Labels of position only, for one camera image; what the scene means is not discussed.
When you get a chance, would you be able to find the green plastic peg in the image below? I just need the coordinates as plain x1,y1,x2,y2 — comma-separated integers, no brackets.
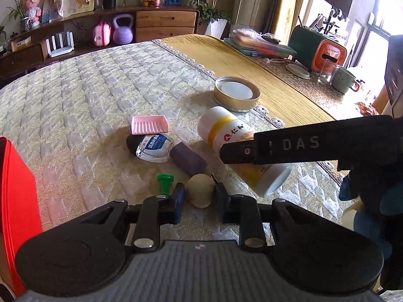
157,173,174,196

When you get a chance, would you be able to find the beige egg-shaped toy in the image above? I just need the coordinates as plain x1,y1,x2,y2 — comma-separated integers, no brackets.
185,174,215,209

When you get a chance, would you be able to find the purple wedge sponge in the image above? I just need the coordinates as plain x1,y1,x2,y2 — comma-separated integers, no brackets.
170,142,208,177

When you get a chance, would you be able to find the pink ridged soap dish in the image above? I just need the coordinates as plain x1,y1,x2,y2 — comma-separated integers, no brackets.
130,115,169,135

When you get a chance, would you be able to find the white yellow supplement bottle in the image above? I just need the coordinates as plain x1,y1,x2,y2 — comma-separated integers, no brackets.
197,106,292,197

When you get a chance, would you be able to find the red metal tin box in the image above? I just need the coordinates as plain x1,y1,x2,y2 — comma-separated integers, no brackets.
1,137,42,297

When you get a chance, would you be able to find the green mug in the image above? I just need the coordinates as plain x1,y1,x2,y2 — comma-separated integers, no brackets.
331,65,361,94

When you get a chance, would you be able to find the quilted cream table cover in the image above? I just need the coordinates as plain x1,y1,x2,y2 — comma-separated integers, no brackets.
1,35,331,230

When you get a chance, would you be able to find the clear drinking glass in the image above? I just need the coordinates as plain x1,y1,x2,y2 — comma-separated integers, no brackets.
317,58,337,84

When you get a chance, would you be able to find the white round coaster lid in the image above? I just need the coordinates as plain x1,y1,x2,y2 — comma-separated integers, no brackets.
286,63,310,80

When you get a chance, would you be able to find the green orange tissue box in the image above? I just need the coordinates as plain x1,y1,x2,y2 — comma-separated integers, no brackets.
288,25,347,73

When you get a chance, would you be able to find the stack of books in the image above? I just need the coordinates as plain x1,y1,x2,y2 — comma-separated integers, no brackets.
224,28,296,58

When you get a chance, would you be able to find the purple kettlebell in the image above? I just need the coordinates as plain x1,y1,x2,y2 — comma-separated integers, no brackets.
113,14,134,45

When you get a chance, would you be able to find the wooden tv cabinet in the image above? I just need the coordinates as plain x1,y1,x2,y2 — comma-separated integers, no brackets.
1,6,199,85

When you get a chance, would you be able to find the white wifi router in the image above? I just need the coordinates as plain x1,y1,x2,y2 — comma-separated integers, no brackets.
45,31,75,58

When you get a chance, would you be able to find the green potted plant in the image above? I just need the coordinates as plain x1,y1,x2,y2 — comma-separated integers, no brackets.
188,0,230,31

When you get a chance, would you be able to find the pink plush doll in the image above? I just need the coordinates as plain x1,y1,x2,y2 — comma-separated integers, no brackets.
22,0,42,29

